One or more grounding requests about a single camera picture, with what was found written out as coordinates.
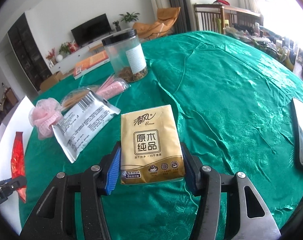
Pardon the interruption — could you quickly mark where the red snack packet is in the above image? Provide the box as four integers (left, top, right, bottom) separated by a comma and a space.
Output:
10, 131, 27, 203

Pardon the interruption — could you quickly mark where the pink mesh bath pouf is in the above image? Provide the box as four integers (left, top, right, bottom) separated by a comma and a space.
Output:
29, 98, 63, 140

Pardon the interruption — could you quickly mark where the white printed pouch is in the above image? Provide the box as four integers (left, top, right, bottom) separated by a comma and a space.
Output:
52, 89, 120, 163

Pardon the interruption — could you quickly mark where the yellow tissue pack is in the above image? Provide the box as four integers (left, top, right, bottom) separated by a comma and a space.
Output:
120, 105, 185, 185

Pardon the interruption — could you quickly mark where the pink straws bundle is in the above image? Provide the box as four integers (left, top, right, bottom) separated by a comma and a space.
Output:
95, 75, 130, 100

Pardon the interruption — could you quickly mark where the cotton swabs pack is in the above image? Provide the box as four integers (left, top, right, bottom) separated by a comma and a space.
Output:
60, 86, 99, 112

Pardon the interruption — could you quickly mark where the white cardboard box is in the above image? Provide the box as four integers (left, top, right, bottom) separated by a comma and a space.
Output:
0, 97, 34, 234

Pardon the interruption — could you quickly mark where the brown cardboard box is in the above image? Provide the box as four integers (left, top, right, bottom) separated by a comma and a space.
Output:
40, 72, 66, 92

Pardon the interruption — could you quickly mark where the dark display cabinet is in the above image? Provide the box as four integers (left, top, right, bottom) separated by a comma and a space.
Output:
7, 13, 52, 92

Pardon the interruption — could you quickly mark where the red flowers white vase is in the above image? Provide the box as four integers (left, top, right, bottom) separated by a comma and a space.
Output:
46, 48, 63, 68

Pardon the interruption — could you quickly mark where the orange book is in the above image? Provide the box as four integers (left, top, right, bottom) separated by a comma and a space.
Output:
73, 50, 110, 79

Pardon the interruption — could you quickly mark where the white tv cabinet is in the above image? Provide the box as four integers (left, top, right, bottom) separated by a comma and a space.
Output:
50, 31, 127, 75

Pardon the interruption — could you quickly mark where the clear plastic jar black lid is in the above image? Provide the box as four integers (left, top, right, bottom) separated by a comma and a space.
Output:
102, 28, 148, 83

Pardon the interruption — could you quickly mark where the black television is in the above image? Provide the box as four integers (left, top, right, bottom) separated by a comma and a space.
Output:
71, 14, 112, 47

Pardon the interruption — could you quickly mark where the wooden slatted chair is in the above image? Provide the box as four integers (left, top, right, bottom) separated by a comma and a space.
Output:
193, 4, 264, 34

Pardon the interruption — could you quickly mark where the green potted plant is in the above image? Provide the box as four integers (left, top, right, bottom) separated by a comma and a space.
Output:
120, 12, 140, 28

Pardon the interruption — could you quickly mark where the orange lounge chair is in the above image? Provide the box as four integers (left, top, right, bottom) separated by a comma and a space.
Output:
133, 7, 181, 40

